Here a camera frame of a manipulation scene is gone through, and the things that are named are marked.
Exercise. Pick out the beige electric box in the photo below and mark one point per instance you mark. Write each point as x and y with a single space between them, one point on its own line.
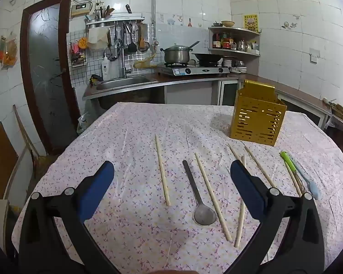
80 10

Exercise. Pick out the small dark bowl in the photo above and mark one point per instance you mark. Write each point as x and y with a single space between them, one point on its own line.
217 24

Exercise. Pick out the wooden hanging spatula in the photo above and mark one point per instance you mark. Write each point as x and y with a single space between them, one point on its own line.
143 44

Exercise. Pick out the white wall socket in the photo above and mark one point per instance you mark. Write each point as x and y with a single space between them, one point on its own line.
314 56

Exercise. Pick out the stack of white dishes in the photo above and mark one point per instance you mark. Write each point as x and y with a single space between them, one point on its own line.
234 66

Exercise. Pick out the steel sink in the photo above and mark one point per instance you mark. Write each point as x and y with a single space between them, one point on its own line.
123 83

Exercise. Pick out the metal wall rack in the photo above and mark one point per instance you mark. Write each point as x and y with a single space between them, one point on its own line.
114 20

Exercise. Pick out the metal spoon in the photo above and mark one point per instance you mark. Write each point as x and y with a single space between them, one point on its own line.
205 215

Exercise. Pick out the corner wall shelf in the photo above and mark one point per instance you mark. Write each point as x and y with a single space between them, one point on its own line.
231 28

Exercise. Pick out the yellow wall poster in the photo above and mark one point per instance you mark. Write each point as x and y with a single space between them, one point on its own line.
251 22

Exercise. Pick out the brown wooden board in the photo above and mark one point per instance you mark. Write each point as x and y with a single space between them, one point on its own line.
0 162

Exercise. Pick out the hanging clear plastic bag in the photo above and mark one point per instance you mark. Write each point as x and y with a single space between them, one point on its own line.
8 52

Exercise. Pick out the grey wall pipe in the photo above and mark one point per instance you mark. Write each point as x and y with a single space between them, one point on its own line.
153 0

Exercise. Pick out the green plastic bag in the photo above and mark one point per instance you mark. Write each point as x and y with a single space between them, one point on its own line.
83 122

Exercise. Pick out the yellow perforated utensil holder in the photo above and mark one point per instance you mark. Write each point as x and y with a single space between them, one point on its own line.
254 120

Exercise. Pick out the black hanging spatula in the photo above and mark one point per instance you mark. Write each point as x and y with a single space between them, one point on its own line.
130 47

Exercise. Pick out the steel gas stove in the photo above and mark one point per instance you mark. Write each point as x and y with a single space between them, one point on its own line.
188 70

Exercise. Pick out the dark sauce bottle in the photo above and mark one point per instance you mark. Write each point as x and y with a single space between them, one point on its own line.
216 42

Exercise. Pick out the red sauce jar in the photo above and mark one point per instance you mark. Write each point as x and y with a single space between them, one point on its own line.
226 44

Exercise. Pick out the light blue spoon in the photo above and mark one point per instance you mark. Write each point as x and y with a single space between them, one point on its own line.
314 189

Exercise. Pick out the steel faucet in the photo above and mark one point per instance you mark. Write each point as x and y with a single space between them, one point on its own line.
123 62

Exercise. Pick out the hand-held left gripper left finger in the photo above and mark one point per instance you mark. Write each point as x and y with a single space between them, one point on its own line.
98 185

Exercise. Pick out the brown kitchen counter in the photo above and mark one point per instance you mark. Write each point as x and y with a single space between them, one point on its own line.
274 87

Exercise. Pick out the orange round scrubber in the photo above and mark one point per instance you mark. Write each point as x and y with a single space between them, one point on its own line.
84 42

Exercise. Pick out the black wok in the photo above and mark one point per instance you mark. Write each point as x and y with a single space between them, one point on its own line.
207 57

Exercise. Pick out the tan bowl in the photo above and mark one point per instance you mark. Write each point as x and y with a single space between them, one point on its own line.
228 23

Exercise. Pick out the brown-framed glass door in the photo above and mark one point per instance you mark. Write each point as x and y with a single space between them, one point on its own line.
45 77

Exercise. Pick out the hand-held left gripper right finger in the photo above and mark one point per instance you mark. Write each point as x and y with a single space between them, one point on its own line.
245 185

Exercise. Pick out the white hanging cloth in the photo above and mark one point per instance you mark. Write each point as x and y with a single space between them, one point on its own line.
97 38

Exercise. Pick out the utensil cup with chopsticks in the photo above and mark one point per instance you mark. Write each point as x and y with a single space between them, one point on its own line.
103 12

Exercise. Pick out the steel pot with lid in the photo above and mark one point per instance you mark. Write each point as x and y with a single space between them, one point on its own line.
175 55

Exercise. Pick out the white soap bottle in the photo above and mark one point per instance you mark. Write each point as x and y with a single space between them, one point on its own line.
105 68

